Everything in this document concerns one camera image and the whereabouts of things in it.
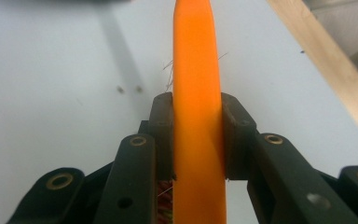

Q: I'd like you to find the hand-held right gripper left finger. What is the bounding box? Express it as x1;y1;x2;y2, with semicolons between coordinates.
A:
93;91;175;224

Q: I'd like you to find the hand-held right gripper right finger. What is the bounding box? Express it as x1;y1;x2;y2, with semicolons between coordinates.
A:
222;91;358;224

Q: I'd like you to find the wooden table edge strip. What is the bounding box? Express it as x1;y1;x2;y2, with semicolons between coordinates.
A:
266;0;358;146

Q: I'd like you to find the orange brush with grey bristles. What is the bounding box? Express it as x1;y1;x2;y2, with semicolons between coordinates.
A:
157;0;227;224

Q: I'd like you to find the white table cover board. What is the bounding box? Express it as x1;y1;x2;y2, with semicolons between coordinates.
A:
0;0;358;224

